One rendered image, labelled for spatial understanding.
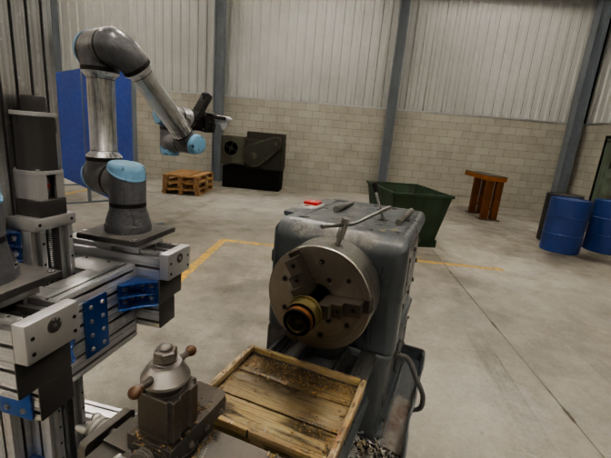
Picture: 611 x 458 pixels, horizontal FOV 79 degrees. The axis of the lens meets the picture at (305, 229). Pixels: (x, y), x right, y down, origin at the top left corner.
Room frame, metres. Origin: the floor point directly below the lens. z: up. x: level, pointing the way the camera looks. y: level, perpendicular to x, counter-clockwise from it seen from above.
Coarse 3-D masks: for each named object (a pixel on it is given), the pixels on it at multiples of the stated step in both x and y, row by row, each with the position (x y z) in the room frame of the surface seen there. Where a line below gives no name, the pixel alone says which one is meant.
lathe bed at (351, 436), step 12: (276, 348) 1.07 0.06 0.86; (288, 348) 1.10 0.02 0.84; (300, 348) 1.07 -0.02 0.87; (312, 348) 1.14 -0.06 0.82; (348, 348) 1.10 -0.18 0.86; (312, 360) 1.05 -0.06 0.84; (324, 360) 1.06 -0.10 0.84; (336, 360) 1.06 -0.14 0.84; (348, 360) 1.06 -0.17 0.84; (360, 360) 1.03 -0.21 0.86; (372, 360) 1.04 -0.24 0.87; (348, 372) 1.00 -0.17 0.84; (360, 372) 0.97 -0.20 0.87; (360, 408) 1.00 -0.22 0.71; (360, 420) 0.97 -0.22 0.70; (348, 444) 0.87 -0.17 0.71
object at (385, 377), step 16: (400, 320) 1.33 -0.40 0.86; (272, 336) 1.22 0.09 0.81; (400, 336) 1.34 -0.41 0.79; (320, 352) 1.14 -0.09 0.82; (336, 352) 1.12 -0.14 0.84; (352, 352) 1.10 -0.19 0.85; (400, 352) 1.45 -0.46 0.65; (384, 368) 1.06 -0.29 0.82; (368, 384) 1.07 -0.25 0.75; (384, 384) 1.08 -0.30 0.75; (368, 400) 1.07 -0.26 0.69; (384, 400) 1.09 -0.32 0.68; (368, 416) 1.07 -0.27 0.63; (384, 416) 1.16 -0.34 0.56; (368, 432) 1.06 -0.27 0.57
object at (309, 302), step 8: (296, 296) 0.91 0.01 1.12; (304, 296) 0.90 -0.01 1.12; (296, 304) 0.88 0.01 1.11; (304, 304) 0.87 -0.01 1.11; (312, 304) 0.88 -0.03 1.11; (288, 312) 0.86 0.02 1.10; (296, 312) 0.85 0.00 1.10; (304, 312) 0.85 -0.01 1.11; (312, 312) 0.86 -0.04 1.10; (320, 312) 0.89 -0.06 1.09; (288, 320) 0.88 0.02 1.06; (296, 320) 0.90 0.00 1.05; (304, 320) 0.91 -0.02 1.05; (312, 320) 0.85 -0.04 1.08; (320, 320) 0.89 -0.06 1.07; (288, 328) 0.86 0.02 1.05; (296, 328) 0.87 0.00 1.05; (304, 328) 0.87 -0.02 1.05; (312, 328) 0.87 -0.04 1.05
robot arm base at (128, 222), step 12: (120, 204) 1.19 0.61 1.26; (132, 204) 1.20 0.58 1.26; (144, 204) 1.24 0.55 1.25; (108, 216) 1.20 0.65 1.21; (120, 216) 1.18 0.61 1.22; (132, 216) 1.20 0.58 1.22; (144, 216) 1.23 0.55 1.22; (108, 228) 1.18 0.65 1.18; (120, 228) 1.17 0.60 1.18; (132, 228) 1.18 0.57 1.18; (144, 228) 1.21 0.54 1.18
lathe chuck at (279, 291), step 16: (320, 240) 1.06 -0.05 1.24; (288, 256) 1.02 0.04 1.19; (304, 256) 1.01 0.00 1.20; (320, 256) 0.99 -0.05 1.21; (336, 256) 0.97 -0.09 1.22; (352, 256) 0.99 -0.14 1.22; (272, 272) 1.04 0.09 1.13; (288, 272) 1.02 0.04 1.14; (320, 272) 0.99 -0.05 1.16; (336, 272) 0.97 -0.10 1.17; (352, 272) 0.96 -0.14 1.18; (368, 272) 0.99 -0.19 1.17; (272, 288) 1.04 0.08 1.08; (288, 288) 1.02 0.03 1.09; (336, 288) 0.97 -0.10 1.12; (352, 288) 0.95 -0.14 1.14; (368, 288) 0.94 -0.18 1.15; (272, 304) 1.04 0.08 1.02; (288, 304) 1.02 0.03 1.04; (336, 320) 0.97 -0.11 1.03; (352, 320) 0.95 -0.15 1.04; (368, 320) 0.94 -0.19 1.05; (304, 336) 1.00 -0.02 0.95; (320, 336) 0.98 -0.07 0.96; (336, 336) 0.96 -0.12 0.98; (352, 336) 0.95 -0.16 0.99
